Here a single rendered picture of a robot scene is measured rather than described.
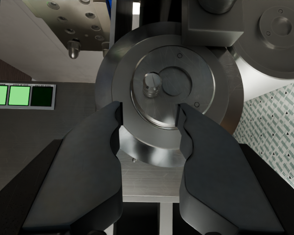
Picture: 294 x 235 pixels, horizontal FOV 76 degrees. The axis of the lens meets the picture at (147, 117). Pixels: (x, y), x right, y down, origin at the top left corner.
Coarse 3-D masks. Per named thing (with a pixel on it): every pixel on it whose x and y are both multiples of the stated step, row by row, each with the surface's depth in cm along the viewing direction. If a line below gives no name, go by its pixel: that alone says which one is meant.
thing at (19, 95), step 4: (12, 88) 51; (16, 88) 51; (20, 88) 51; (24, 88) 51; (28, 88) 51; (12, 92) 51; (16, 92) 51; (20, 92) 51; (24, 92) 51; (28, 92) 51; (12, 96) 51; (16, 96) 51; (20, 96) 51; (24, 96) 51; (28, 96) 51; (12, 100) 50; (16, 100) 51; (20, 100) 51; (24, 100) 51; (16, 104) 50; (20, 104) 50; (24, 104) 50
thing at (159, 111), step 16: (160, 48) 17; (176, 48) 17; (144, 64) 17; (160, 64) 17; (176, 64) 17; (192, 64) 17; (176, 80) 17; (192, 80) 17; (208, 80) 17; (144, 96) 16; (160, 96) 17; (176, 96) 17; (192, 96) 16; (208, 96) 16; (144, 112) 16; (160, 112) 16
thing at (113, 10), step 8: (112, 0) 20; (120, 0) 24; (128, 0) 34; (112, 8) 20; (120, 8) 24; (128, 8) 35; (112, 16) 20; (120, 16) 24; (128, 16) 35; (112, 24) 20; (120, 24) 24; (128, 24) 36; (112, 32) 20; (120, 32) 24; (128, 32) 36; (112, 40) 20
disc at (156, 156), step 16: (144, 32) 19; (160, 32) 19; (176, 32) 19; (112, 48) 19; (128, 48) 19; (208, 48) 19; (224, 48) 19; (112, 64) 19; (224, 64) 19; (96, 80) 19; (240, 80) 19; (96, 96) 18; (240, 96) 19; (240, 112) 18; (176, 128) 18; (224, 128) 18; (128, 144) 18; (144, 144) 18; (144, 160) 18; (160, 160) 18; (176, 160) 18
